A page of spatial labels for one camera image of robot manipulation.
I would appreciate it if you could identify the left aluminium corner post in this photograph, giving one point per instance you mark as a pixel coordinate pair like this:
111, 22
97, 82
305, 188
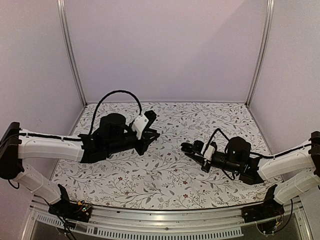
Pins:
61, 6

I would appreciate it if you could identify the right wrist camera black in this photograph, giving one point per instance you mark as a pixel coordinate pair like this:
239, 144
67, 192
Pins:
210, 148

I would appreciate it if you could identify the aluminium front rail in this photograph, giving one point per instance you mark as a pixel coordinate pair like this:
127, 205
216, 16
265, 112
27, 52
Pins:
113, 223

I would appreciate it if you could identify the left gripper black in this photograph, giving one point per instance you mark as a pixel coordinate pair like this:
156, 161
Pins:
146, 140

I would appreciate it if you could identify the black earbud charging case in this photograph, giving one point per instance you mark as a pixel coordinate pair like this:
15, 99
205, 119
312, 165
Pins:
187, 147

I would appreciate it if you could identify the right aluminium corner post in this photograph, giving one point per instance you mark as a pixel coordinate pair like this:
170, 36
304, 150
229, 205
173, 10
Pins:
262, 51

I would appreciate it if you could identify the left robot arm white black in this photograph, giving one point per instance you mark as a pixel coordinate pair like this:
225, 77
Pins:
112, 136

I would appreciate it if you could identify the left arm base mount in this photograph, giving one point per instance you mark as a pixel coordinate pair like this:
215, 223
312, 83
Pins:
79, 211

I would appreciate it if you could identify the floral patterned table mat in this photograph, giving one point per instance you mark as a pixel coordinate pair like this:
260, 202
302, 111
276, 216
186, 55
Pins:
164, 178

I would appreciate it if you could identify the aluminium corner post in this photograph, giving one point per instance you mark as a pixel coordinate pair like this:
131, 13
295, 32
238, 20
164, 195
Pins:
61, 6
262, 51

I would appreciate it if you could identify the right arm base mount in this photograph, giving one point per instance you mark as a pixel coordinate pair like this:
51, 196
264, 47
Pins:
269, 208

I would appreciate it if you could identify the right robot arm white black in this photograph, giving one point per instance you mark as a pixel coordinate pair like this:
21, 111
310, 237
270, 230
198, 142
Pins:
254, 168

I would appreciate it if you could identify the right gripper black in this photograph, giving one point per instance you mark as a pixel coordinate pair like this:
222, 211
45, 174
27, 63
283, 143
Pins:
200, 160

